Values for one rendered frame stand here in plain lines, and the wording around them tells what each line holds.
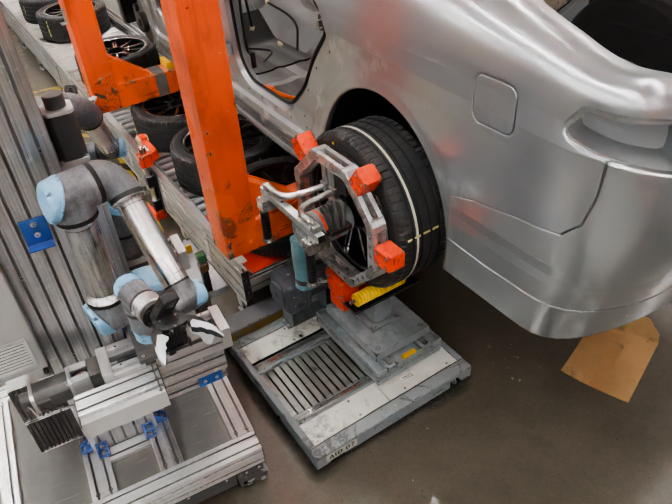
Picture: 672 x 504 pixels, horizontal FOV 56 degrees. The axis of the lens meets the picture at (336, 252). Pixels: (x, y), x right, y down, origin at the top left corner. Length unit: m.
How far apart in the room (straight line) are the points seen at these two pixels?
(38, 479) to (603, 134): 2.27
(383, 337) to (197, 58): 1.40
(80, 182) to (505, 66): 1.17
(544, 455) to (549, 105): 1.54
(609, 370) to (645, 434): 0.34
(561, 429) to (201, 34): 2.12
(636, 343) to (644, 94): 1.83
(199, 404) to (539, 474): 1.39
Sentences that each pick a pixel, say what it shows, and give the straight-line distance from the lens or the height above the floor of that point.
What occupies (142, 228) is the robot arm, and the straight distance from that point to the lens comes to 1.77.
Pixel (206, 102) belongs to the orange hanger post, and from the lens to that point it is 2.50.
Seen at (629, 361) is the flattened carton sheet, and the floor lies 0.01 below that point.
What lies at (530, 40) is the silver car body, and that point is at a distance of 1.80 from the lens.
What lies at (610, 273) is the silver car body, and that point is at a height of 1.08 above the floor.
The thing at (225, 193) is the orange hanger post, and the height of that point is 0.86.
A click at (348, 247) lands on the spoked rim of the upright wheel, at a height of 0.63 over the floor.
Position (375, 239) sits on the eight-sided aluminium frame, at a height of 0.91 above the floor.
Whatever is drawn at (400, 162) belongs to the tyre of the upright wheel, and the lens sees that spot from 2.27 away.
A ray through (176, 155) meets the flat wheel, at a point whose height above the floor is 0.50.
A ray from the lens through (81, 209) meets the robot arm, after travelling 1.77.
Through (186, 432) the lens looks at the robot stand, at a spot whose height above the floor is 0.21.
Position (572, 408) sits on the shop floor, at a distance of 2.98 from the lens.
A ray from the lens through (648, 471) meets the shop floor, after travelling 2.88.
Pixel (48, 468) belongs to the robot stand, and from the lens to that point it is 2.76.
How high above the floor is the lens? 2.26
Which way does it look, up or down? 38 degrees down
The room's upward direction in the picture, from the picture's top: 4 degrees counter-clockwise
